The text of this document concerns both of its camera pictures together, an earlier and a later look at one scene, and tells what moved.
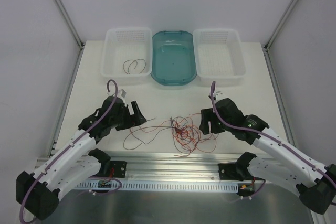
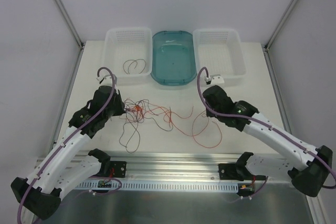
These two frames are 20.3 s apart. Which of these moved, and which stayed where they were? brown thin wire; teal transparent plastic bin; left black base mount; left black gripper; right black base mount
Moved: left black gripper
Stayed: brown thin wire; right black base mount; teal transparent plastic bin; left black base mount
